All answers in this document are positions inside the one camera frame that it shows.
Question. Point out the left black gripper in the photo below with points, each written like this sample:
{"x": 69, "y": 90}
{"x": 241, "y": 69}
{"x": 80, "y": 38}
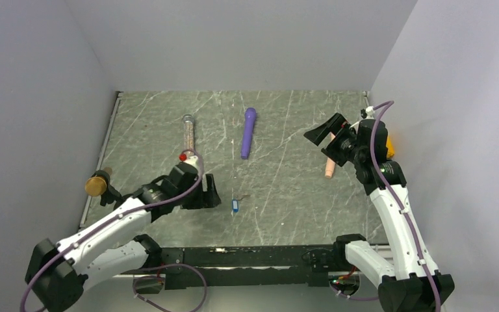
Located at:
{"x": 342, "y": 146}

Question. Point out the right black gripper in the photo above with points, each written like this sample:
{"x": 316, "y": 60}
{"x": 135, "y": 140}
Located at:
{"x": 182, "y": 178}

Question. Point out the blue key tag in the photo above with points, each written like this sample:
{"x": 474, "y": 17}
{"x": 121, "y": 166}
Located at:
{"x": 234, "y": 205}

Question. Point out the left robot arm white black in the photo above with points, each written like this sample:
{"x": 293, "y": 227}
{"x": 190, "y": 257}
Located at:
{"x": 60, "y": 272}

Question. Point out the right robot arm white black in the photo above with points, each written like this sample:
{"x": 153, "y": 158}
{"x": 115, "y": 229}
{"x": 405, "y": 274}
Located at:
{"x": 412, "y": 282}

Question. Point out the beige peach stick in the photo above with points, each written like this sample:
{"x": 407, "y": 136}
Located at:
{"x": 330, "y": 168}

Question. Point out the yellow plastic bin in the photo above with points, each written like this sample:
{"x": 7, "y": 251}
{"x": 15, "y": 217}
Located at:
{"x": 390, "y": 148}

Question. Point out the glitter tube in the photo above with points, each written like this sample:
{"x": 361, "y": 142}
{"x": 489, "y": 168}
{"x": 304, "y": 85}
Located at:
{"x": 189, "y": 137}

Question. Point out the purple cylinder stick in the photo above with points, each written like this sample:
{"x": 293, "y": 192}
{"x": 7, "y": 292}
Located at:
{"x": 250, "y": 117}

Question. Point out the gold microphone on black stand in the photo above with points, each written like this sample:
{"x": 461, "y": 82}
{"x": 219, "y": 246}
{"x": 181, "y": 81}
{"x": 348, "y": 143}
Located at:
{"x": 99, "y": 185}

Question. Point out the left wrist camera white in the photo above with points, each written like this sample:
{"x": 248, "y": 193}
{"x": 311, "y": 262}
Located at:
{"x": 192, "y": 160}

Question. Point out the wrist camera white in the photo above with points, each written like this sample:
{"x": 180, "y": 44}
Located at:
{"x": 368, "y": 113}
{"x": 192, "y": 160}

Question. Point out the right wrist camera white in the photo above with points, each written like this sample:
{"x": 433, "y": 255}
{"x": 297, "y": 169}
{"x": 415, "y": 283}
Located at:
{"x": 368, "y": 113}

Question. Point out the black base frame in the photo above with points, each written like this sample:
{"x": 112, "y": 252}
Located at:
{"x": 311, "y": 265}

